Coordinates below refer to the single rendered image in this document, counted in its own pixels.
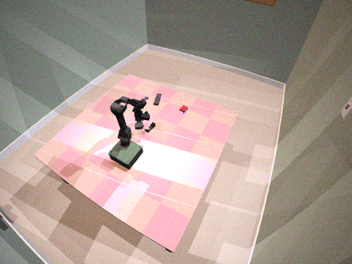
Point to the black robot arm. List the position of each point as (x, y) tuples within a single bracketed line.
[(125, 133)]

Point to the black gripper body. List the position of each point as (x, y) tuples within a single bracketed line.
[(139, 124)]

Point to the black battery holder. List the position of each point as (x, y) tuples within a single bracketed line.
[(150, 127)]

